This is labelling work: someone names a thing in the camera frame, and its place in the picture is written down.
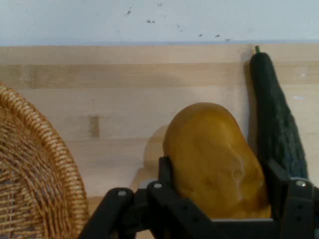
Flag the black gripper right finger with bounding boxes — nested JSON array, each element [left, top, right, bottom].
[[263, 159, 319, 239]]

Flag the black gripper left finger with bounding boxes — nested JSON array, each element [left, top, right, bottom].
[[77, 156, 215, 239]]

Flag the yellow-brown potato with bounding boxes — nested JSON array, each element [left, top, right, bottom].
[[163, 102, 272, 220]]

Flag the long dark green cucumber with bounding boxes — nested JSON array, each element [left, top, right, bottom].
[[250, 45, 310, 180]]

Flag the light wooden cutting board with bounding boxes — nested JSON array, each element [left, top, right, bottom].
[[0, 44, 319, 239]]

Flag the oval wicker basket with handles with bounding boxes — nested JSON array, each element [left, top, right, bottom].
[[0, 82, 90, 239]]

